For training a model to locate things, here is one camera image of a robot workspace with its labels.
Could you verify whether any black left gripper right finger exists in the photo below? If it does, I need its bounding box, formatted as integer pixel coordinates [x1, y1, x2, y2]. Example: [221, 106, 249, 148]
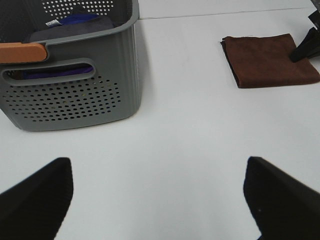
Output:
[243, 156, 320, 240]

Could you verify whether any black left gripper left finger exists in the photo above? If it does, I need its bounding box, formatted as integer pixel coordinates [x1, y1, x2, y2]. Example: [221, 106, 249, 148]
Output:
[0, 157, 74, 240]

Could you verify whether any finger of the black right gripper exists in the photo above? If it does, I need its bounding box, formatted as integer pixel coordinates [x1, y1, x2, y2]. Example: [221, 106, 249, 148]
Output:
[289, 27, 320, 63]

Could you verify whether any brown towel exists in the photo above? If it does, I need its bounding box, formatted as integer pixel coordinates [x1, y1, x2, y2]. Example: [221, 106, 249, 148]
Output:
[220, 33, 320, 89]

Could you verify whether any grey perforated plastic basket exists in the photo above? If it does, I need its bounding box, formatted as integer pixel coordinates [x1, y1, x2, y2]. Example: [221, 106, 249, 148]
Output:
[0, 0, 141, 131]

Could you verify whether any grey cloth in basket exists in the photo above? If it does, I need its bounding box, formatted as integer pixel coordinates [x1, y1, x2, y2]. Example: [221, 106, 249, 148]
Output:
[23, 16, 115, 43]

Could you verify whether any orange basket handle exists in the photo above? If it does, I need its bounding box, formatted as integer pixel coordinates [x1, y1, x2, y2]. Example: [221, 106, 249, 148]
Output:
[0, 42, 48, 64]

